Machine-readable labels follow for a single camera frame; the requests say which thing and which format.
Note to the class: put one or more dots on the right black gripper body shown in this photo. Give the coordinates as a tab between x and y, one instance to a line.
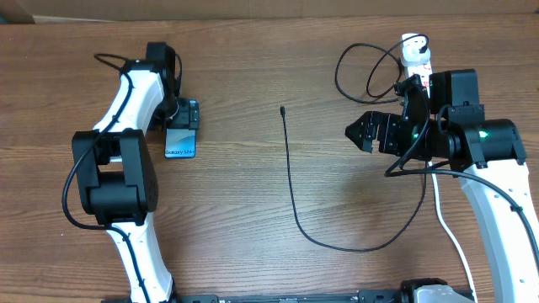
401	137

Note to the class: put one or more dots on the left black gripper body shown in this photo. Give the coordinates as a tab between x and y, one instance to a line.
184	115

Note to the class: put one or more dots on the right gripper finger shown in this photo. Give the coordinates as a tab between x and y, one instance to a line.
361	136
369	121

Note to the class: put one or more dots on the blue Galaxy smartphone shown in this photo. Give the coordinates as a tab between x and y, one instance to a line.
180	143

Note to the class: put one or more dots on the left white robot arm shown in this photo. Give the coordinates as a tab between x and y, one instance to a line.
113	169

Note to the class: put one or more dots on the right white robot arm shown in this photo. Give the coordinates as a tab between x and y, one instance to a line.
446	120

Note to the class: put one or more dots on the white charger plug adapter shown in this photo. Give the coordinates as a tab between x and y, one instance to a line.
412	54

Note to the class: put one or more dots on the white power strip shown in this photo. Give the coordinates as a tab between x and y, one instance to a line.
424	70

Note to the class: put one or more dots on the brown cardboard wall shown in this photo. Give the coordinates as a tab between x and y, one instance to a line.
29	11

